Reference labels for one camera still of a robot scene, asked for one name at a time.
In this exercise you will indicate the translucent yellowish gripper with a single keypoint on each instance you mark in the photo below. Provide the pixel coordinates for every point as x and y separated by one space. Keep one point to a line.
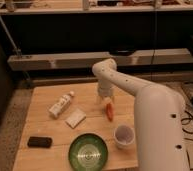
104 100

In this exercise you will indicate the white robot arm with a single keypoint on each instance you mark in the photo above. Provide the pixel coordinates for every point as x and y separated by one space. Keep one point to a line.
157 118

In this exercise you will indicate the white sponge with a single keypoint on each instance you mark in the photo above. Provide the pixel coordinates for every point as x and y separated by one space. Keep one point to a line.
75 118

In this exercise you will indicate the black object on shelf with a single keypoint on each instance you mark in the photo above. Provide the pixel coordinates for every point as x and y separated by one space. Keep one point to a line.
121 51

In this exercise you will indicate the white paper cup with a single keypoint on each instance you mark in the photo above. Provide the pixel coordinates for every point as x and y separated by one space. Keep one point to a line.
124 136

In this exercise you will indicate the white plastic bottle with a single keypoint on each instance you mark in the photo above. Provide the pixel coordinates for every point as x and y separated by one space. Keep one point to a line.
61 105

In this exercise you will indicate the wooden table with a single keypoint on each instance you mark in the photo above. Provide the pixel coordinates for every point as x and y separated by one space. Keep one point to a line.
39 123

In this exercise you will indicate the green ceramic bowl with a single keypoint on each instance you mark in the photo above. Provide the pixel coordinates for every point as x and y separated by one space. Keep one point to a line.
88 152

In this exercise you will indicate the lower wooden shelf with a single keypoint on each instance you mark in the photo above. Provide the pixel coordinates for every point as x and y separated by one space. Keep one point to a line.
88 59

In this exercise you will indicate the wooden shelf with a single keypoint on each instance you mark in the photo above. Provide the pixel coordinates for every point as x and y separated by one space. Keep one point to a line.
88 59
14 7

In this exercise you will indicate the black rectangular case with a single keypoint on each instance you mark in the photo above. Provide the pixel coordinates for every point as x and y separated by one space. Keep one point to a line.
42 142

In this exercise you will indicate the metal shelf pole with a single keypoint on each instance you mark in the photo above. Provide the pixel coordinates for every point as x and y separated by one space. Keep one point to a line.
17 52

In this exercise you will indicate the upper wooden shelf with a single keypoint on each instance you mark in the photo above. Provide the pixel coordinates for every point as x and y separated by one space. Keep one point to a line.
14 7

